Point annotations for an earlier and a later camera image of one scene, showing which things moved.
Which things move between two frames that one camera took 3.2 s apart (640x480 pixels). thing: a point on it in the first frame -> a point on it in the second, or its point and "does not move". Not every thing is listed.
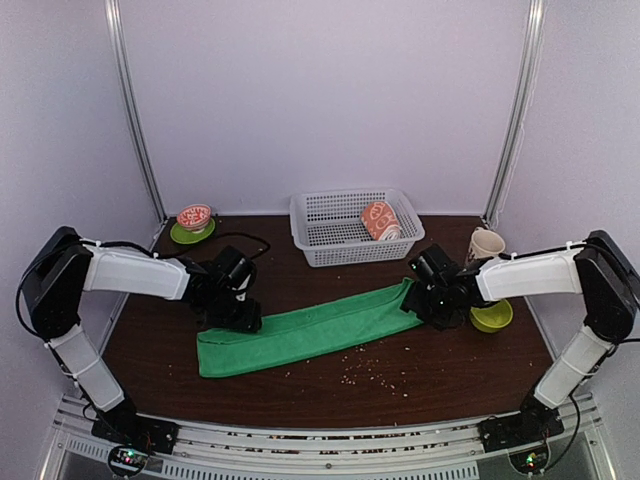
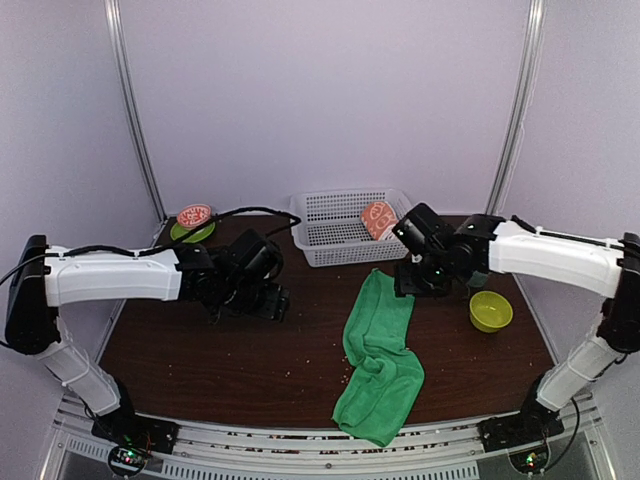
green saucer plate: [185, 236] does not move
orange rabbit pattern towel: [381, 221] does not move
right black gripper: [413, 304] -> [404, 284]
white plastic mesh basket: [327, 225] does not move
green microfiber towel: [367, 315] -> [386, 380]
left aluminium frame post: [130, 103] does not move
